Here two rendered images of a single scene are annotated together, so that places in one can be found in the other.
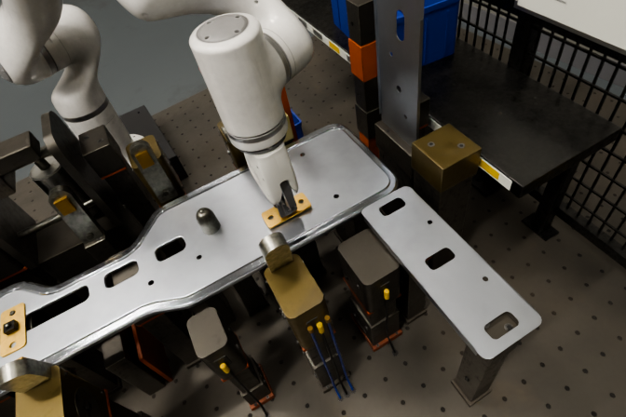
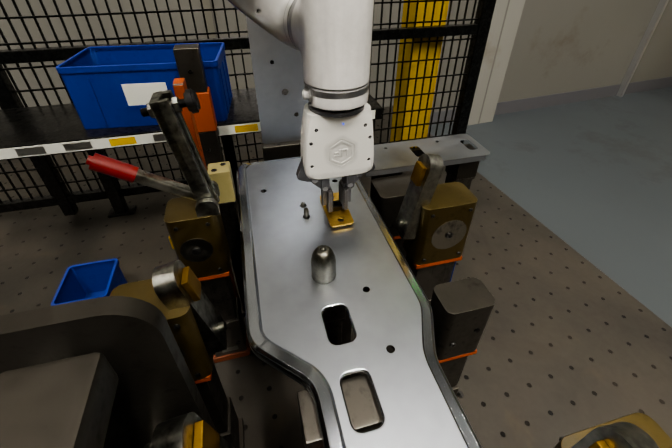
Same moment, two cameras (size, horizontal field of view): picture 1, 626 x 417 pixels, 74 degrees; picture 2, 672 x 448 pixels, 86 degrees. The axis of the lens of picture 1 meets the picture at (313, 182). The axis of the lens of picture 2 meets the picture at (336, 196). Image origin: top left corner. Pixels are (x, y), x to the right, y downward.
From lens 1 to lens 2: 0.70 m
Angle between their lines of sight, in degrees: 62
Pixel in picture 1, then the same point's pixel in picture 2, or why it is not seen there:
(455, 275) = (432, 149)
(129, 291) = (399, 380)
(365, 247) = (389, 184)
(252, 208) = (315, 234)
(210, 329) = (462, 291)
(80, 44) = not seen: outside the picture
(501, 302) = (454, 141)
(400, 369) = not seen: hidden behind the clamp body
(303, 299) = (459, 191)
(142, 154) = (188, 273)
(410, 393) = not seen: hidden behind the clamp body
